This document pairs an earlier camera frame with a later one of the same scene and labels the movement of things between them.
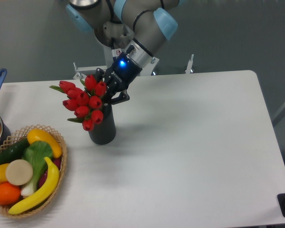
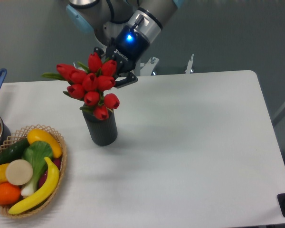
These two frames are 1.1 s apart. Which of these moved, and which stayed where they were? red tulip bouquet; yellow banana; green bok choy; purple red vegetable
Moved: red tulip bouquet
Stayed: yellow banana; purple red vegetable; green bok choy
